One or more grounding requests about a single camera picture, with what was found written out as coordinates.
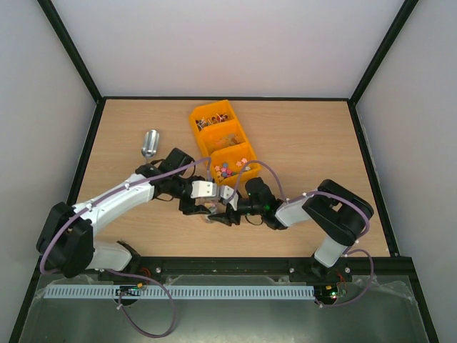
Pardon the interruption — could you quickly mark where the clear glass jar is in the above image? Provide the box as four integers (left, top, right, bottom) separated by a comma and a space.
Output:
198, 198, 225, 224

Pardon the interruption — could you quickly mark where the yellow bin with star candies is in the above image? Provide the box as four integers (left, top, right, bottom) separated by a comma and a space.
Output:
210, 143, 256, 187

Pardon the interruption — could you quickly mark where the metal scoop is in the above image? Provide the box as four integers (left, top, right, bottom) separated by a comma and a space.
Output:
141, 129, 160, 163

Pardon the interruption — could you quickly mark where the yellow bin with lollipops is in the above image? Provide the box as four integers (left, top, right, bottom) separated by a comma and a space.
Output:
189, 99, 238, 144

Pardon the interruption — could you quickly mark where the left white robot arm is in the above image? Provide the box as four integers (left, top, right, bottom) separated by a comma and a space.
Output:
36, 148, 218, 278

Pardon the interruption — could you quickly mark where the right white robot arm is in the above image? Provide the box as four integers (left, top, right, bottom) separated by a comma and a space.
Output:
209, 177, 374, 280

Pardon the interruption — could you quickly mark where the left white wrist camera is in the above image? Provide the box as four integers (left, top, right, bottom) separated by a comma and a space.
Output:
190, 180, 219, 199

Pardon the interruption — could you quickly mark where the black mounting rail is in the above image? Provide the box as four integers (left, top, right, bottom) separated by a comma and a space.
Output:
35, 255, 415, 283

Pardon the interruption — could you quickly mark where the grey slotted cable duct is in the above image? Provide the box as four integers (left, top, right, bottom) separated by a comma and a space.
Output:
44, 284, 315, 300

